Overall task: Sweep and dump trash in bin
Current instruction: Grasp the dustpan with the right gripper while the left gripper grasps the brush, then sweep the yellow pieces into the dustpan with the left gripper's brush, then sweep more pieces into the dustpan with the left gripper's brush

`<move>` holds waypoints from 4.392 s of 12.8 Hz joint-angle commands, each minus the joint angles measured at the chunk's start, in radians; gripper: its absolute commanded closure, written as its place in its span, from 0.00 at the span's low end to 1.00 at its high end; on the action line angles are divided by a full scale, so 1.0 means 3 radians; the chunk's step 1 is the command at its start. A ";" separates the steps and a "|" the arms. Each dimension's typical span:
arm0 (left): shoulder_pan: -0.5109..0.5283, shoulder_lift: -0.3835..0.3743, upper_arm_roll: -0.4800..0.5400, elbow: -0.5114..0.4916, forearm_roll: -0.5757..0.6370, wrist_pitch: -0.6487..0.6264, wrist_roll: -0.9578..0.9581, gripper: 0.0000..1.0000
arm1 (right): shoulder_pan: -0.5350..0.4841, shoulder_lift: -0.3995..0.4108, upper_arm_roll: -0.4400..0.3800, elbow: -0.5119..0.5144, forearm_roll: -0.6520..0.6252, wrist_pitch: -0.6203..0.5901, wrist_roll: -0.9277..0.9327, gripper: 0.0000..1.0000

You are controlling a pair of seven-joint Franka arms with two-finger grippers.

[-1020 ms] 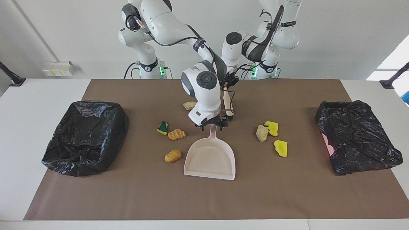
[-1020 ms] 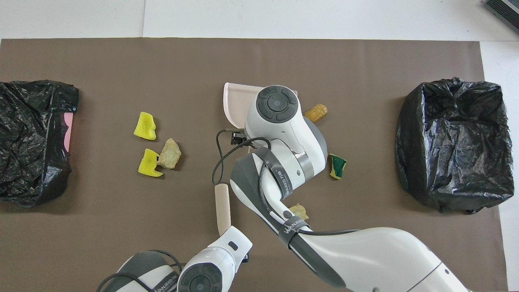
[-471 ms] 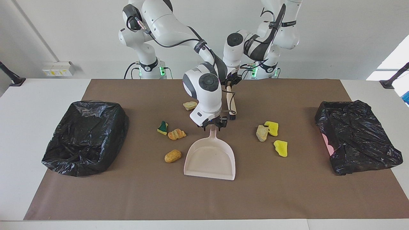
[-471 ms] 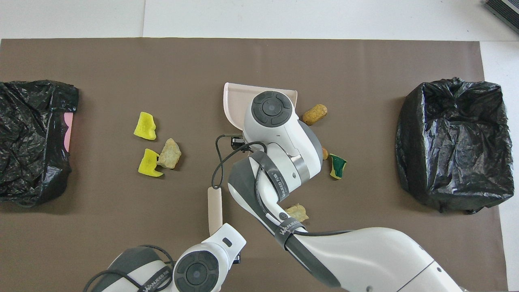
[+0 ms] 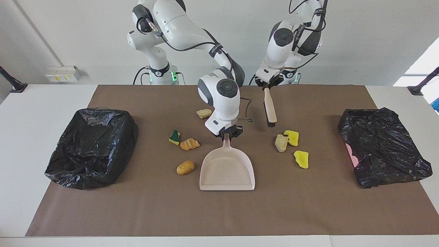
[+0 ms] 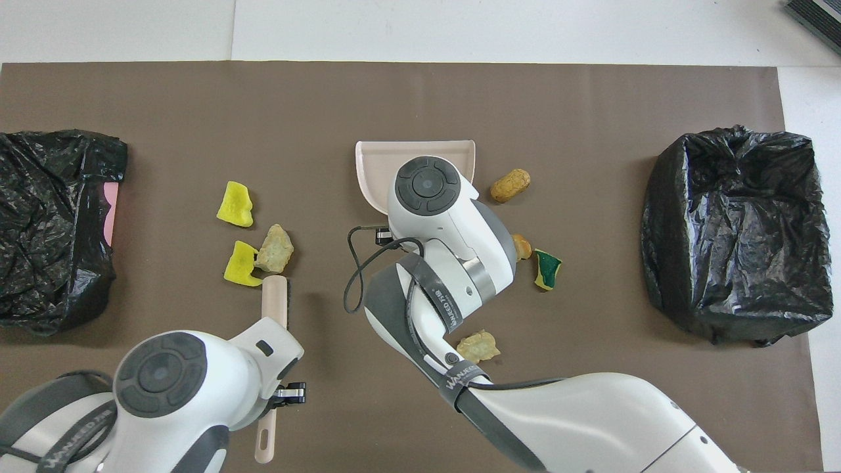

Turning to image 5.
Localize pink plastic bin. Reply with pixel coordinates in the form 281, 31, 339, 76
345, 143, 359, 168

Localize beige hand brush black bristles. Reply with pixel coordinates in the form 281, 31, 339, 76
263, 87, 277, 128

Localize black plastic trash bag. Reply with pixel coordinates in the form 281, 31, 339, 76
45, 107, 139, 190
338, 107, 433, 188

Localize brown oval bread-like sponge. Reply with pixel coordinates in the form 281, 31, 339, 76
176, 161, 195, 175

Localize white wall conduit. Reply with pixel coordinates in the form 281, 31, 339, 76
14, 0, 65, 67

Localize tan sponge lump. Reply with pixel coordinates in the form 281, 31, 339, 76
275, 134, 289, 153

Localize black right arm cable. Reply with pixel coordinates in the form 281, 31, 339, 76
137, 14, 253, 123

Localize beige plastic dustpan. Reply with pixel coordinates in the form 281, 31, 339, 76
200, 133, 256, 191

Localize brown table mat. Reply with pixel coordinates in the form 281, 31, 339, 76
26, 85, 439, 237

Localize black clamp stand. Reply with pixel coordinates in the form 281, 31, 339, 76
0, 66, 28, 93
407, 67, 439, 96

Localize white wall outlet box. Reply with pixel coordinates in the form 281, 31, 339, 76
45, 66, 81, 83

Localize orange striped sponge scrap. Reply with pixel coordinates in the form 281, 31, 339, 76
180, 138, 200, 151

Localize yellow sponge piece green backed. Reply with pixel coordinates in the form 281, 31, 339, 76
283, 130, 299, 147

